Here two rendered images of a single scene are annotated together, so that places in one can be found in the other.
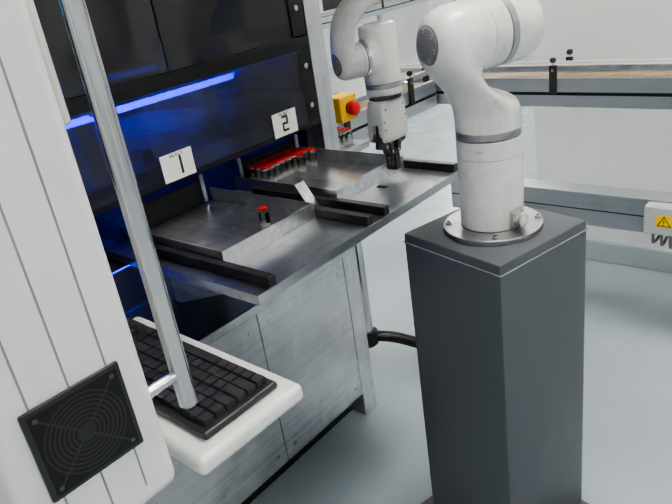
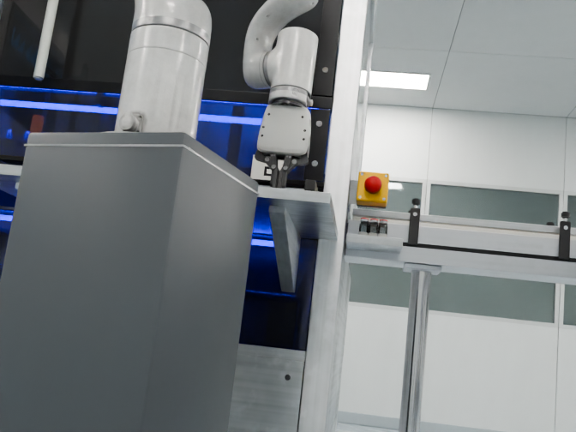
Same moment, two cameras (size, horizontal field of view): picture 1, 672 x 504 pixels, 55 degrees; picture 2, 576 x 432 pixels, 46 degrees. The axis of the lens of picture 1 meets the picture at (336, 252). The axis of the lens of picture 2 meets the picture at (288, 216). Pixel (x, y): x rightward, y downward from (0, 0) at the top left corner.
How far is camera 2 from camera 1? 1.63 m
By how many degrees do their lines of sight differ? 63
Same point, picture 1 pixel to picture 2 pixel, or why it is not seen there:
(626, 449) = not seen: outside the picture
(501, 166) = (130, 57)
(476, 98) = not seen: outside the picture
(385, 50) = (281, 52)
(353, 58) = (248, 57)
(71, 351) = not seen: outside the picture
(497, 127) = (137, 13)
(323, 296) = (255, 390)
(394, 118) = (279, 127)
